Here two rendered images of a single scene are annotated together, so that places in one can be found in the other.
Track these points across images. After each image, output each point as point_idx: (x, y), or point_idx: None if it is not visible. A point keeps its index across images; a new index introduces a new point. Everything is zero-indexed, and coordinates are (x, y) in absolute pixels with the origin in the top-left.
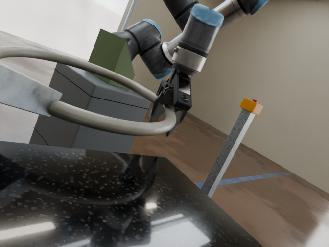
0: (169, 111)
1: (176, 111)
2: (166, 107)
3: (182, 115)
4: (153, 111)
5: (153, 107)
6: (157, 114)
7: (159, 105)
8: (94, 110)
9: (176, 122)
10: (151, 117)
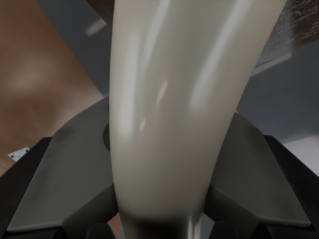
0: (215, 128)
1: (83, 220)
2: (198, 219)
3: (14, 187)
4: (276, 151)
5: (312, 178)
6: (233, 141)
7: (289, 211)
8: (208, 237)
9: (73, 135)
10: (250, 122)
